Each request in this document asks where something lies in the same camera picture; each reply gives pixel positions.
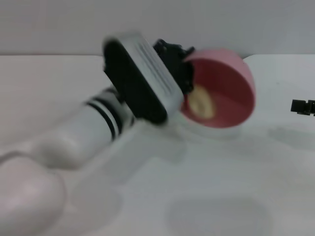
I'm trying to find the beige egg yolk pastry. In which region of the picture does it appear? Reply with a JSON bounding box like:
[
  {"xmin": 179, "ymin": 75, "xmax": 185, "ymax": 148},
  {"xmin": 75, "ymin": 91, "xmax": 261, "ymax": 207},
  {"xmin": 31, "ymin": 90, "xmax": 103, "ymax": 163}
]
[{"xmin": 187, "ymin": 85, "xmax": 215, "ymax": 120}]

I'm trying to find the pink plastic bowl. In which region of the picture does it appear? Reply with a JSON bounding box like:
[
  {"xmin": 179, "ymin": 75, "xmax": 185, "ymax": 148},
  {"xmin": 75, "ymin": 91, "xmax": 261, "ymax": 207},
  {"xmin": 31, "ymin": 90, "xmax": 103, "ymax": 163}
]
[{"xmin": 181, "ymin": 48, "xmax": 256, "ymax": 129}]

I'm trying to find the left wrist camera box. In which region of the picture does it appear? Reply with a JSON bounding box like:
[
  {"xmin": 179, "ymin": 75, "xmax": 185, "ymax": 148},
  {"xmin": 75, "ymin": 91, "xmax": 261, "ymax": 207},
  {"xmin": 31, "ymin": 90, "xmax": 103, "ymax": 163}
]
[{"xmin": 102, "ymin": 31, "xmax": 184, "ymax": 127}]

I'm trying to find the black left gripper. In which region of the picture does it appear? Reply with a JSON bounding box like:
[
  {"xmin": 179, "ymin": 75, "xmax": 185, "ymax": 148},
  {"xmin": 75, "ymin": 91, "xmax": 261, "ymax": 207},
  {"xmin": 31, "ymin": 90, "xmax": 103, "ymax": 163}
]
[{"xmin": 152, "ymin": 38, "xmax": 195, "ymax": 94}]

